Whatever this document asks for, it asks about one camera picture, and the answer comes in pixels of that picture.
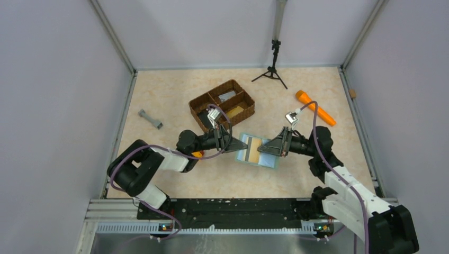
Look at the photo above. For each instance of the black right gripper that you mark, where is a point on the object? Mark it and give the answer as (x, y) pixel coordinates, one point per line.
(276, 145)

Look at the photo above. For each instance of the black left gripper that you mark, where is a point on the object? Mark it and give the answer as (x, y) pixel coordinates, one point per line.
(222, 137)

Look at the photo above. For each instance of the green card holder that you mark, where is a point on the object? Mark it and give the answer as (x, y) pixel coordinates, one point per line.
(266, 160)

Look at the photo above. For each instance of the tan striped credit card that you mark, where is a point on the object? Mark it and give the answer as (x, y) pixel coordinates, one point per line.
(251, 154)

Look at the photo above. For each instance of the grey striped credit card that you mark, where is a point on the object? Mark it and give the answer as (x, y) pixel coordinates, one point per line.
(224, 97)

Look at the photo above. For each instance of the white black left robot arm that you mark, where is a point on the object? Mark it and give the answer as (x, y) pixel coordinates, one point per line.
(133, 170)

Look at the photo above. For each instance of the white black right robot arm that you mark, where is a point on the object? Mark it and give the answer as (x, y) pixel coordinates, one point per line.
(384, 228)

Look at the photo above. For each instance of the yellow card in basket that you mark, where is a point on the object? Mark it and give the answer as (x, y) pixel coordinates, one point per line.
(235, 111)

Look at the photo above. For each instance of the orange red toy block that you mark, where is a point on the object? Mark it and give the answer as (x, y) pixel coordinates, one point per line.
(198, 154)

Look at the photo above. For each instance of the black item in basket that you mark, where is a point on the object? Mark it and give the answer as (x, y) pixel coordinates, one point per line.
(203, 116)

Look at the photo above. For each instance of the brown wicker divided basket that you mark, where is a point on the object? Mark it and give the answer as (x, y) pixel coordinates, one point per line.
(237, 104)

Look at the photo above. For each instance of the orange flashlight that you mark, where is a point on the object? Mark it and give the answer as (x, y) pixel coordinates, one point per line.
(304, 98)

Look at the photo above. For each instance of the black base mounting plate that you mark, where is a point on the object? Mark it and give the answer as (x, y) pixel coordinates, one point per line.
(242, 213)

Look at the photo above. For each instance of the small wooden block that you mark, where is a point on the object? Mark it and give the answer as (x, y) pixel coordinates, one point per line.
(352, 93)

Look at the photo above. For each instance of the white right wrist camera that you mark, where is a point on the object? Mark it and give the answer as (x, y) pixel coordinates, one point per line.
(293, 118)

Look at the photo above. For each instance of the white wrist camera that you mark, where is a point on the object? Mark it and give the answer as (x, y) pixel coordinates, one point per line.
(293, 118)
(214, 116)

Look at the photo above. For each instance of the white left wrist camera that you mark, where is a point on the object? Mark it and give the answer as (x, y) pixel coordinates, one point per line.
(214, 116)

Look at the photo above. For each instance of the black camera tripod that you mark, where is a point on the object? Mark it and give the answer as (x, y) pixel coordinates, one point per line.
(271, 72)

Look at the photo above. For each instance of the aluminium frame rail front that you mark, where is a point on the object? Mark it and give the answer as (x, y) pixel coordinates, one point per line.
(120, 216)

